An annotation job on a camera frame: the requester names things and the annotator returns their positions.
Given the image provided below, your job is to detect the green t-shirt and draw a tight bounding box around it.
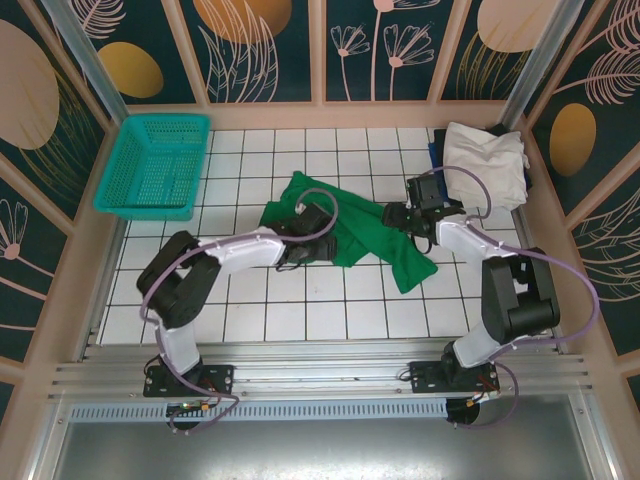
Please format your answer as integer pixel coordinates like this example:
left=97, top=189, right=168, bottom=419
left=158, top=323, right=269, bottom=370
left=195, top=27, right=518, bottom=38
left=258, top=170, right=440, bottom=295

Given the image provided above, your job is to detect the blue folded t-shirt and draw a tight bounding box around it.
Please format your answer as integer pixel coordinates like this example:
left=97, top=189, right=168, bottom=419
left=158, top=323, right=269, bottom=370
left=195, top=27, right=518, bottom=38
left=428, top=141, right=452, bottom=202

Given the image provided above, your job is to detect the pile of folded clothes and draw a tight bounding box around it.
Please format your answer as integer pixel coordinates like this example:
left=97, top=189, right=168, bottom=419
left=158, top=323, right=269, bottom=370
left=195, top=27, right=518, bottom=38
left=433, top=122, right=534, bottom=211

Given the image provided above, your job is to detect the white folded t-shirt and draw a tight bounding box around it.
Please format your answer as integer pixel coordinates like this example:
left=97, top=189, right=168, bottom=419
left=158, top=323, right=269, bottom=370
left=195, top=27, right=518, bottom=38
left=442, top=121, right=531, bottom=211

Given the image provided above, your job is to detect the teal plastic basket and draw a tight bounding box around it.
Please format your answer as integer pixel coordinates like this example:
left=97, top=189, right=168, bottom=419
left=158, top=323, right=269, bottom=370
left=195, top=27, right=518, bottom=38
left=93, top=113, right=212, bottom=222

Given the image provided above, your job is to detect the aluminium mounting rail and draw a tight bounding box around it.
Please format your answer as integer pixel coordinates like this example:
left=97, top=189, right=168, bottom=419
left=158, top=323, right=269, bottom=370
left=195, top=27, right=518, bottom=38
left=47, top=339, right=594, bottom=407

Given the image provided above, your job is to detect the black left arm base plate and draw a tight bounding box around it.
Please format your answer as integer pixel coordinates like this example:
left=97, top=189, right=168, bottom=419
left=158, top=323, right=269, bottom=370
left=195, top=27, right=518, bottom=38
left=143, top=363, right=236, bottom=399

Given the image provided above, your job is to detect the grey slotted cable duct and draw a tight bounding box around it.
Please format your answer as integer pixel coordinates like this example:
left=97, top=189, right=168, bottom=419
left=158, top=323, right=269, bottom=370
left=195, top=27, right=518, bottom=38
left=69, top=397, right=450, bottom=424

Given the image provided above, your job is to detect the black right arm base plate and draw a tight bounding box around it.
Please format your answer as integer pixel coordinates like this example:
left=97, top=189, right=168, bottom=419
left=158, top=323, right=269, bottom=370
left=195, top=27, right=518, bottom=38
left=408, top=360, right=501, bottom=396

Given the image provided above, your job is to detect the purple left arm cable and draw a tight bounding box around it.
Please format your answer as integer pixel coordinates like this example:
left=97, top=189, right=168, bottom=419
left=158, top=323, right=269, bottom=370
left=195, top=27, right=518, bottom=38
left=138, top=188, right=341, bottom=436

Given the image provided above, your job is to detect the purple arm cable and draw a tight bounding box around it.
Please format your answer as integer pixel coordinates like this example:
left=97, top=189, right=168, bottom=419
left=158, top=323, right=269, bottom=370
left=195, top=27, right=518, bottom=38
left=428, top=165, right=601, bottom=431
left=138, top=188, right=341, bottom=436

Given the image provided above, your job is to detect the aluminium corner post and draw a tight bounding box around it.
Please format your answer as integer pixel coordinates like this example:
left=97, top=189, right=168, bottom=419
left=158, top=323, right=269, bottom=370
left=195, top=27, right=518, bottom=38
left=42, top=0, right=130, bottom=122
left=501, top=0, right=587, bottom=130

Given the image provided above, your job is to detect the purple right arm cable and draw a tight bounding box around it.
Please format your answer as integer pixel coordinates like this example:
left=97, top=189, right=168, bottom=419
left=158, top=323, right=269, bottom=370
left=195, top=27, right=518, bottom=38
left=428, top=165, right=601, bottom=431

